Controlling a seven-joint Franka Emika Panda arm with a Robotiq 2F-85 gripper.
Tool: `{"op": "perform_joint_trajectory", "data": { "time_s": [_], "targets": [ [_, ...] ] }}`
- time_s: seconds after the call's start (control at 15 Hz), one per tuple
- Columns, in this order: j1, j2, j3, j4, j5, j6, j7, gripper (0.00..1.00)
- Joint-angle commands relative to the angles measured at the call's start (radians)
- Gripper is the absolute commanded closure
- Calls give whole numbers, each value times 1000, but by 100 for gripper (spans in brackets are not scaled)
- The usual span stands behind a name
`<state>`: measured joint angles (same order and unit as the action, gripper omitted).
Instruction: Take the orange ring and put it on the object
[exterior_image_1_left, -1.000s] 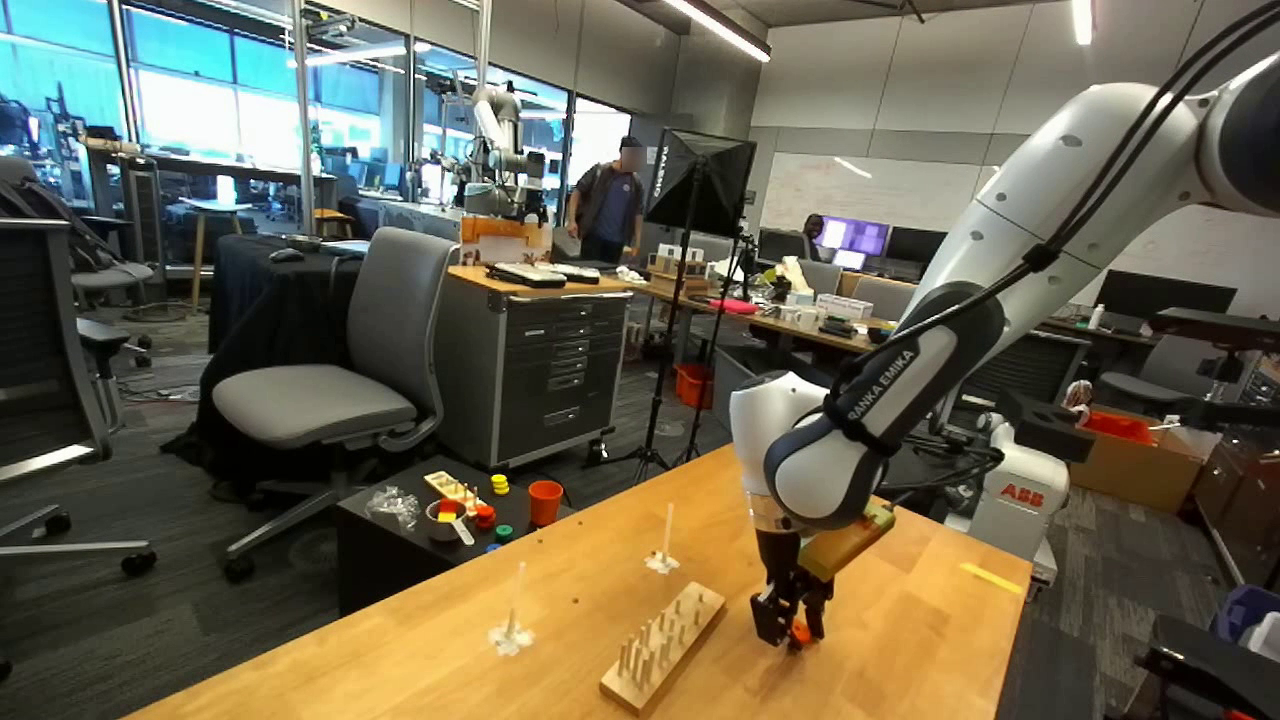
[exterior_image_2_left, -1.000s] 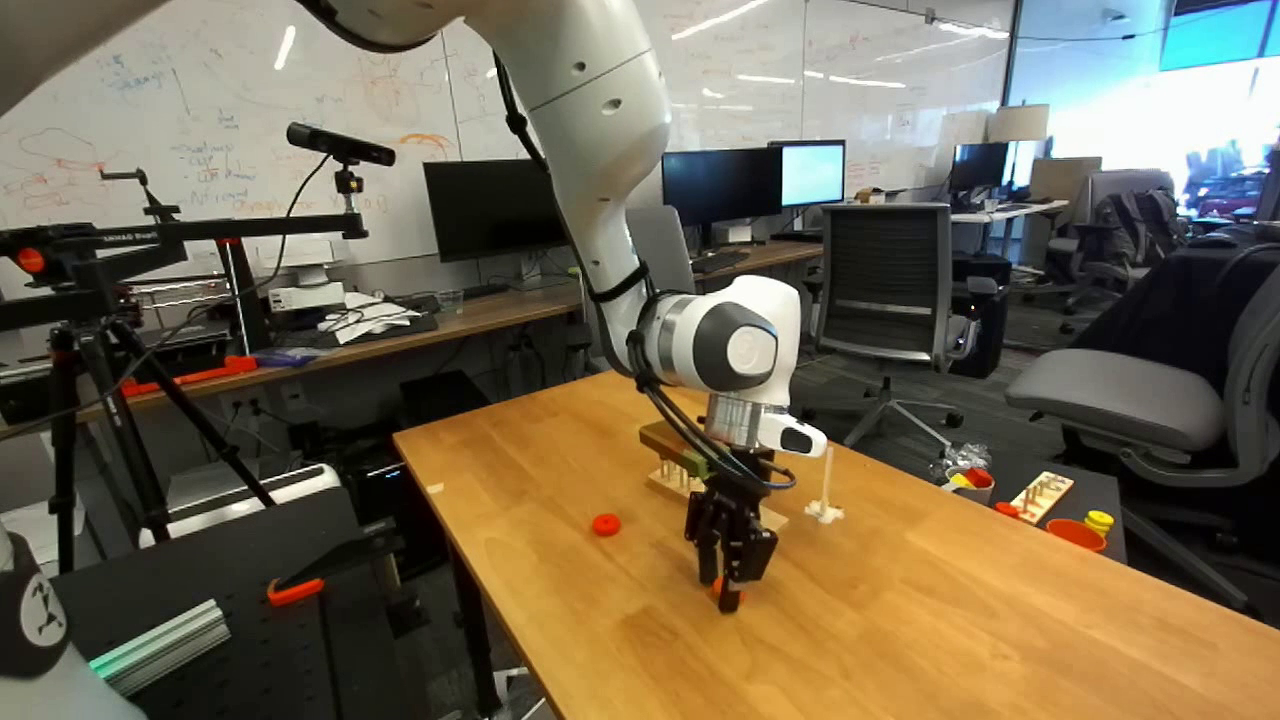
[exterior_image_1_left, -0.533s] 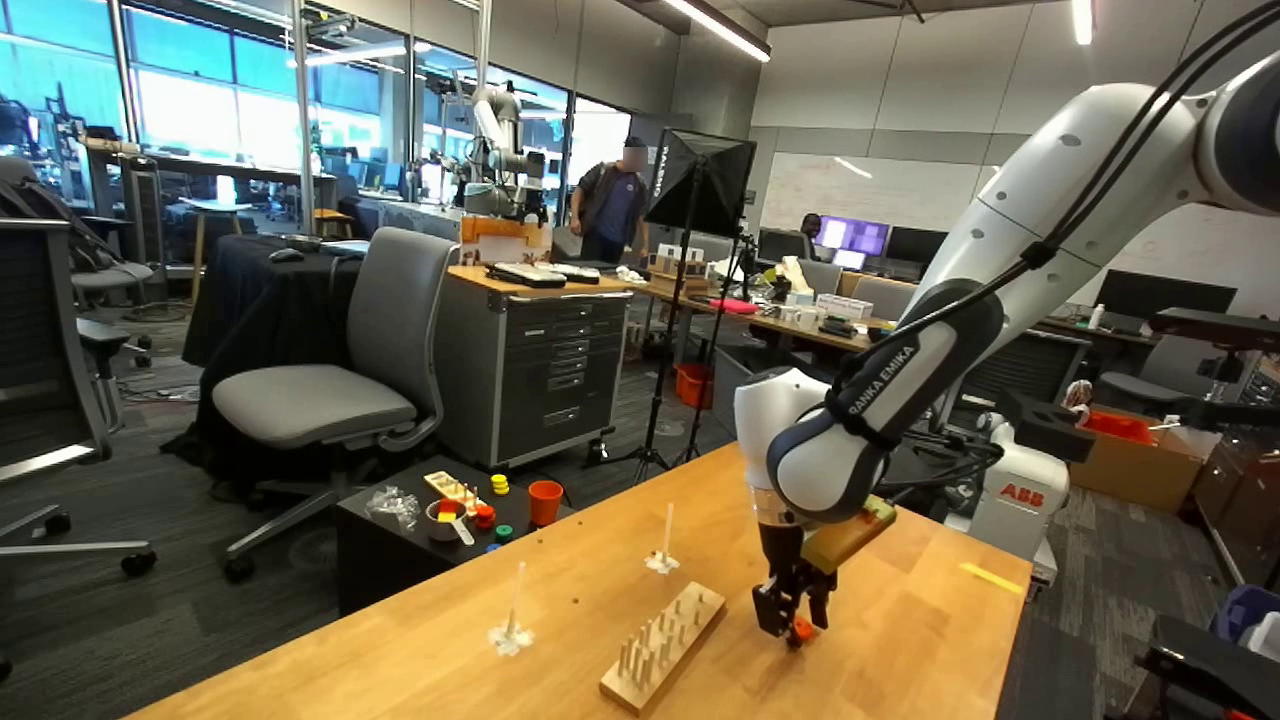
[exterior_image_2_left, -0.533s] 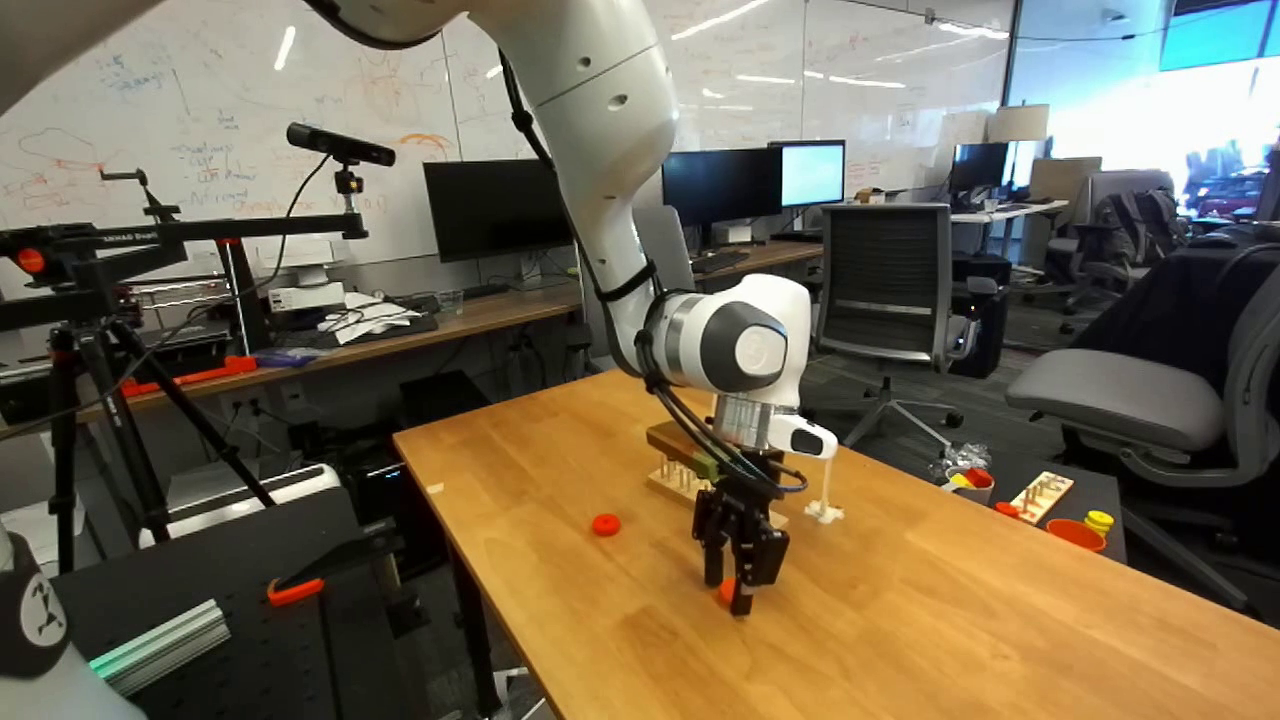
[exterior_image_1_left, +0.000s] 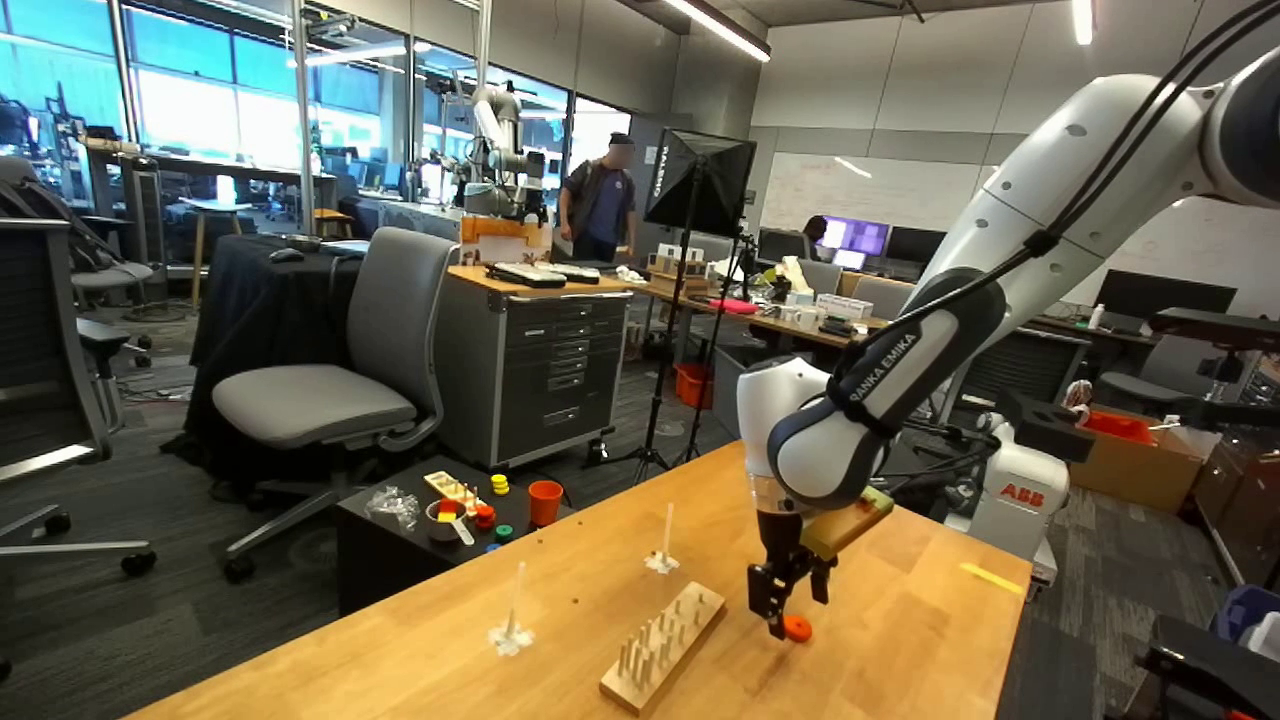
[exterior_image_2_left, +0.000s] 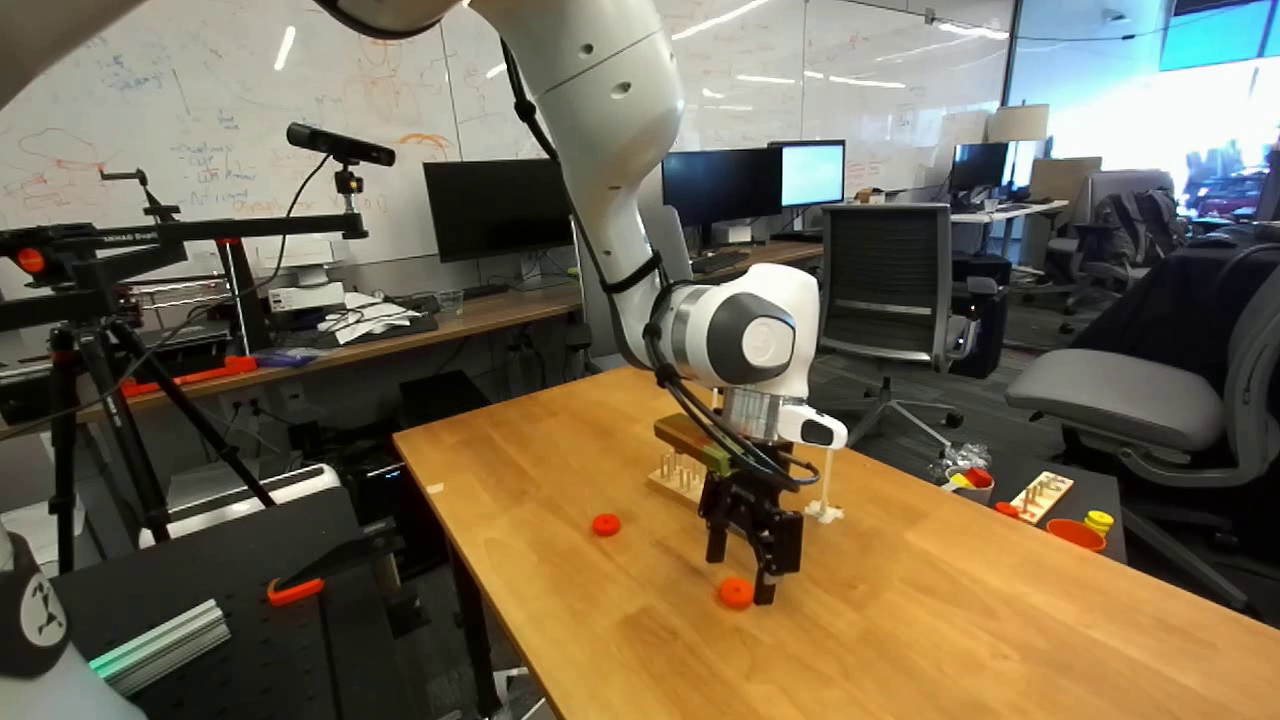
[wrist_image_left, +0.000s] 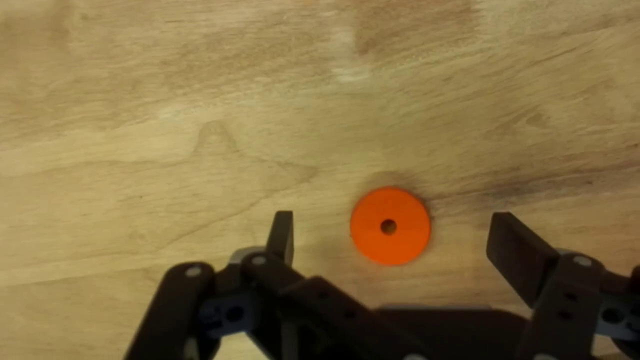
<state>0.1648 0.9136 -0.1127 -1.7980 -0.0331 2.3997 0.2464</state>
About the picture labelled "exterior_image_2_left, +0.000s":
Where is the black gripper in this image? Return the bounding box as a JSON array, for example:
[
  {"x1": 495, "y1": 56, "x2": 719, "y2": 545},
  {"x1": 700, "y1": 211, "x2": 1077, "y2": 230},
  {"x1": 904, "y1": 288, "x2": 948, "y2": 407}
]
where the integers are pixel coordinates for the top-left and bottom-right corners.
[{"x1": 700, "y1": 467, "x2": 802, "y2": 603}]

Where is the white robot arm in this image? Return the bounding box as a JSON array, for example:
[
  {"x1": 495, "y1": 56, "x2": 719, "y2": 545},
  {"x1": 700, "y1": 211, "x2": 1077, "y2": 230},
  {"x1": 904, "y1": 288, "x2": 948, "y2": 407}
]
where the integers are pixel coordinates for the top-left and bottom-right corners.
[{"x1": 317, "y1": 0, "x2": 821, "y2": 603}]

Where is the wooden peg board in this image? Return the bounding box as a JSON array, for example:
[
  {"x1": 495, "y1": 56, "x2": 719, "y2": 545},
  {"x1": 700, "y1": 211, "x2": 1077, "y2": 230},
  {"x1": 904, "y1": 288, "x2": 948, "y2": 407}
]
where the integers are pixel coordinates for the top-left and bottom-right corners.
[{"x1": 647, "y1": 454, "x2": 703, "y2": 503}]

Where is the orange cup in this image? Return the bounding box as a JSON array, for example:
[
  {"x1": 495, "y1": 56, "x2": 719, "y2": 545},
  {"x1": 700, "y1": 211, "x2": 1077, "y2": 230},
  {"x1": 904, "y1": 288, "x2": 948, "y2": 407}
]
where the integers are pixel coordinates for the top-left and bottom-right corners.
[{"x1": 1042, "y1": 516, "x2": 1109, "y2": 552}]

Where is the black computer monitor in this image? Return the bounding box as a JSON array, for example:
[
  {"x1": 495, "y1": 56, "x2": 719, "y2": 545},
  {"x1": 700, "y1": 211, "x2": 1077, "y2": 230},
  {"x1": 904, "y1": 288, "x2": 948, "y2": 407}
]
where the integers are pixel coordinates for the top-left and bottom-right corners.
[{"x1": 423, "y1": 160, "x2": 573, "y2": 262}]

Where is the grey office chair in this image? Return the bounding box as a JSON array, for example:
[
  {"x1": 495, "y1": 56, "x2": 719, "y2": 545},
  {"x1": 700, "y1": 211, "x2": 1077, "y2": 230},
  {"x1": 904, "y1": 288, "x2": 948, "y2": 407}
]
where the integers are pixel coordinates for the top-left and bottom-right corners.
[{"x1": 1009, "y1": 246, "x2": 1280, "y2": 620}]

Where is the black camera tripod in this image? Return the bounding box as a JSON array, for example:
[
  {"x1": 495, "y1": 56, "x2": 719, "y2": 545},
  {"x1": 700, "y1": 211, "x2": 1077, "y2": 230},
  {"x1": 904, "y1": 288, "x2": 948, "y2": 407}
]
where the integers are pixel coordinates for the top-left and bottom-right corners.
[{"x1": 0, "y1": 168, "x2": 364, "y2": 573}]

